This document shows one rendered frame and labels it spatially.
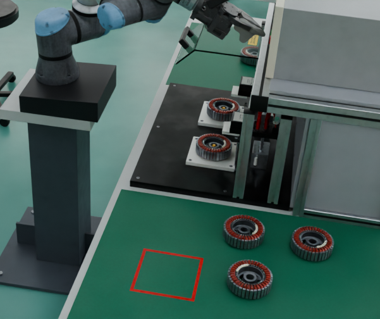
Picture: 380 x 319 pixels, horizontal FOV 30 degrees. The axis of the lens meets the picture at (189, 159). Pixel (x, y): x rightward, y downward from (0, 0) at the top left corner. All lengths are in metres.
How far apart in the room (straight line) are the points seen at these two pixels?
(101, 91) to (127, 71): 1.97
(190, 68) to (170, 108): 0.36
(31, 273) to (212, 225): 1.12
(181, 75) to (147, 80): 1.57
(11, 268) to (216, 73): 1.12
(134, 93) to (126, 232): 2.27
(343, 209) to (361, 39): 0.48
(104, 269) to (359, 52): 0.86
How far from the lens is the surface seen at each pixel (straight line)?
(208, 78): 2.70
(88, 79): 2.49
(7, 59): 4.52
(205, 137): 2.20
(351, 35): 1.88
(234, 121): 2.10
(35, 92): 2.44
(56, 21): 2.38
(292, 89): 1.89
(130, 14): 2.01
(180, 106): 2.45
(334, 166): 1.95
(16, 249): 3.00
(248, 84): 2.31
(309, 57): 1.90
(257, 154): 2.14
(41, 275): 2.88
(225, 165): 2.14
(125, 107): 3.98
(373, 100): 1.91
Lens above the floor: 1.98
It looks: 34 degrees down
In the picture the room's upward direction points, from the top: 5 degrees clockwise
